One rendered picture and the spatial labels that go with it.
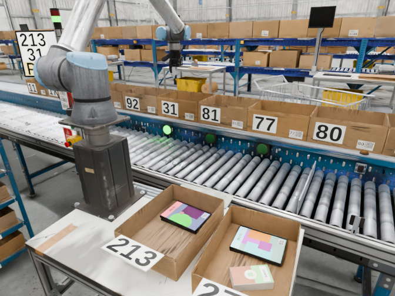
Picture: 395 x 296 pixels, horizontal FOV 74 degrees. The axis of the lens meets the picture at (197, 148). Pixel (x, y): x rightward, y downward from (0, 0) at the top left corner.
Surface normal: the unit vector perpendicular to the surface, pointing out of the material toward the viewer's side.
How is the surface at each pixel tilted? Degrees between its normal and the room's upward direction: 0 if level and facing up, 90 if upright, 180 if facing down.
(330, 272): 0
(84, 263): 0
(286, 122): 90
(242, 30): 89
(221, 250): 1
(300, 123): 90
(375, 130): 90
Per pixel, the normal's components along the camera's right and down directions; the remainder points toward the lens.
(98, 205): -0.46, 0.36
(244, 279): -0.02, -0.91
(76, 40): 0.61, 0.00
